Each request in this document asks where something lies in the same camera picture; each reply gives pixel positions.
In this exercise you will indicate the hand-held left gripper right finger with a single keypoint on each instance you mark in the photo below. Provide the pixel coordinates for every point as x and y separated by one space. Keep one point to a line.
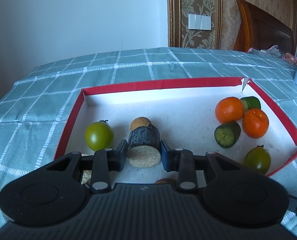
164 158

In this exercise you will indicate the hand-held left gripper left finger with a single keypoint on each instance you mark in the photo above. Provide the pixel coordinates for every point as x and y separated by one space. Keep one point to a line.
122 157

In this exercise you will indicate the brown round fruit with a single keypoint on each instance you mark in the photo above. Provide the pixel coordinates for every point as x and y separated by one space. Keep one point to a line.
166 181
139 123

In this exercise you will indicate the eggplant half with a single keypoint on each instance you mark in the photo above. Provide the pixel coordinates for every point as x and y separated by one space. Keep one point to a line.
143 140
86 176

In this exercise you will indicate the green tomato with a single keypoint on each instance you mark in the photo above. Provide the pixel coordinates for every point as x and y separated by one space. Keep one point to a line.
99 136
258 160

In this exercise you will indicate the red cardboard box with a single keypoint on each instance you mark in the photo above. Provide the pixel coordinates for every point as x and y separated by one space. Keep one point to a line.
176 112

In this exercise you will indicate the green cucumber piece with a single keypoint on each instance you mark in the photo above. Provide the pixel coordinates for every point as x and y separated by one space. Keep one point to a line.
227 134
253 102

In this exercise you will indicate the orange tangerine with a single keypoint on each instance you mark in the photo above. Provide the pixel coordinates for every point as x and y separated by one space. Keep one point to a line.
229 110
256 123

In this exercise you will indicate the green checked tablecloth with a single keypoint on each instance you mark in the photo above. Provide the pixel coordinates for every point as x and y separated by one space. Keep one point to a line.
51 100

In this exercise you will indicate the pink grey cloth bundle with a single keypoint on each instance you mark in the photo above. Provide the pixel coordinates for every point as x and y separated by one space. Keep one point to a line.
271 51

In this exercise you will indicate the wooden headboard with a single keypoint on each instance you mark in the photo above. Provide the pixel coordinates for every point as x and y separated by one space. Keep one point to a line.
263 27

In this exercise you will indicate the white wall switch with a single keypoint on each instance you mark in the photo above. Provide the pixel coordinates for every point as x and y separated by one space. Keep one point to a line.
200 21

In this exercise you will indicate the ornate gold wall frame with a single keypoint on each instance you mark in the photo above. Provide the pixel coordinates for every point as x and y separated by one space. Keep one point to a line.
173 12

